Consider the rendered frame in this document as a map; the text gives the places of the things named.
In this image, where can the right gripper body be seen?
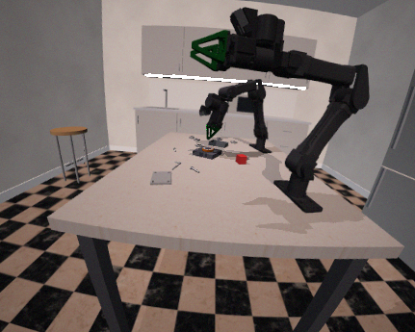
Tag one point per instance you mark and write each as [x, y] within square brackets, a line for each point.
[219, 121]

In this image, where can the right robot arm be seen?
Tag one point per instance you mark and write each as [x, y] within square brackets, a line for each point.
[213, 102]

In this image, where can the small red block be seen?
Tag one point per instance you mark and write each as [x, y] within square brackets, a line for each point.
[241, 159]

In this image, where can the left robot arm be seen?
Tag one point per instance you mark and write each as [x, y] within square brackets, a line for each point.
[343, 101]

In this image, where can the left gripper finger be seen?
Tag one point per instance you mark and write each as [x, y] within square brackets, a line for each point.
[222, 37]
[212, 65]

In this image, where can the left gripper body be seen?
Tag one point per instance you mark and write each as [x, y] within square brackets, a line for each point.
[243, 60]

